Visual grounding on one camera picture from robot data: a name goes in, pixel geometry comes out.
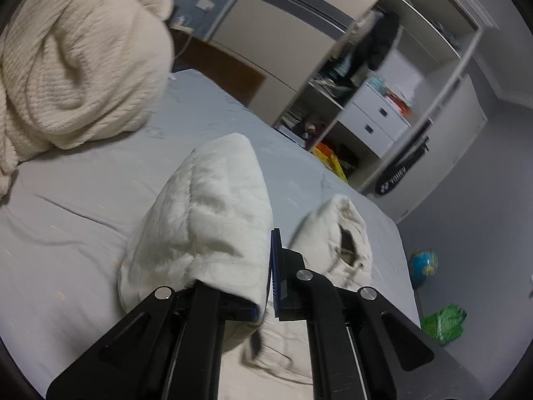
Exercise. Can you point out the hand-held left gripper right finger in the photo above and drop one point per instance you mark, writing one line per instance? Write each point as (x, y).
(275, 266)

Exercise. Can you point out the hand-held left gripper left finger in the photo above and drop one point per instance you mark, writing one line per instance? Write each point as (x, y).
(203, 308)

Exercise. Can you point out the cream white padded jacket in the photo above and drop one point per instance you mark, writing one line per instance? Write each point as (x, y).
(216, 216)

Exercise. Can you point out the dark hanging clothes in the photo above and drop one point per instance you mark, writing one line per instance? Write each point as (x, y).
(377, 41)

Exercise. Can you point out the yellow toy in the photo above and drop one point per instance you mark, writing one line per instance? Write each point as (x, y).
(331, 160)

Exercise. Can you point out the bed with grey sheet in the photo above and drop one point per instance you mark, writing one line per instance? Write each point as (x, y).
(79, 233)

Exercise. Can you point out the blue globe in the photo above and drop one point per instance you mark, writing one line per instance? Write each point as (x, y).
(422, 264)

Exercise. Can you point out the black racket bag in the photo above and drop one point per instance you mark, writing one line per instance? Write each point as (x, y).
(402, 173)

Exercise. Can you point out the white drawer unit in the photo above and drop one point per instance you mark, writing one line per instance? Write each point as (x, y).
(374, 121)

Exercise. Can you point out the green plastic bag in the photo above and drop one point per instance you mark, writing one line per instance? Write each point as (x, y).
(443, 323)

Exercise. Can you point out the stack of books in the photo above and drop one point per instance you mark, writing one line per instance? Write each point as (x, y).
(393, 98)

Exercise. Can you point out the brown wooden headboard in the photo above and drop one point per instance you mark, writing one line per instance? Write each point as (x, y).
(225, 66)

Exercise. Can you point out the white wardrobe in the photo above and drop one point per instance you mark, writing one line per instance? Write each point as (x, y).
(287, 37)

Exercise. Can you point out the cream knitted sweater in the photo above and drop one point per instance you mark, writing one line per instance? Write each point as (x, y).
(79, 71)

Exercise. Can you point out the white wall socket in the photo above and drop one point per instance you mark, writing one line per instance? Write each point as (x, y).
(205, 3)

